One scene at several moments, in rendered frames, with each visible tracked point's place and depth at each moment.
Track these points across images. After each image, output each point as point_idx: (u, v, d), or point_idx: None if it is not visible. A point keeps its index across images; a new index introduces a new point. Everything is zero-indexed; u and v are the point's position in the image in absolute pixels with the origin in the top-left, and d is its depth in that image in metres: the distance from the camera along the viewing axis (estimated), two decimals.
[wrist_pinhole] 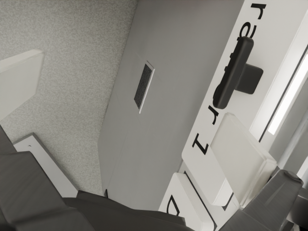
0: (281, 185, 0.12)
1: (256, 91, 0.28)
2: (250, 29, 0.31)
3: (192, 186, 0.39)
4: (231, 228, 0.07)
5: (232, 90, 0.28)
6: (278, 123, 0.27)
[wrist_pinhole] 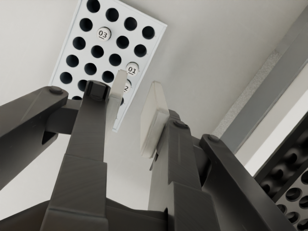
0: (178, 137, 0.13)
1: None
2: None
3: None
4: (181, 207, 0.07)
5: None
6: None
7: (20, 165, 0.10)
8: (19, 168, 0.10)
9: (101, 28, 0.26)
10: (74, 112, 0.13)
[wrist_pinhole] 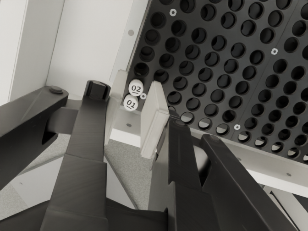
0: (178, 137, 0.13)
1: None
2: None
3: (283, 209, 0.35)
4: (181, 207, 0.07)
5: None
6: None
7: (20, 165, 0.10)
8: (19, 168, 0.10)
9: None
10: (74, 112, 0.13)
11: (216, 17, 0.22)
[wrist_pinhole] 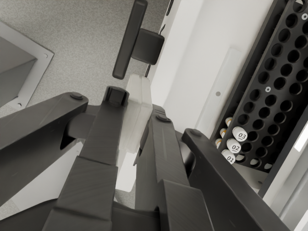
0: (162, 131, 0.13)
1: (157, 61, 0.25)
2: (172, 1, 0.29)
3: None
4: (173, 206, 0.07)
5: (128, 58, 0.25)
6: (305, 140, 0.26)
7: (37, 168, 0.11)
8: (36, 172, 0.11)
9: (238, 128, 0.29)
10: (94, 118, 0.13)
11: (301, 92, 0.28)
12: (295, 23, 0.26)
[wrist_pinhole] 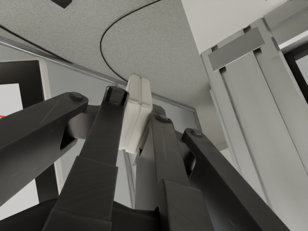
0: (162, 131, 0.13)
1: None
2: None
3: None
4: (173, 206, 0.07)
5: None
6: None
7: (37, 168, 0.11)
8: (36, 172, 0.11)
9: None
10: (94, 118, 0.13)
11: None
12: None
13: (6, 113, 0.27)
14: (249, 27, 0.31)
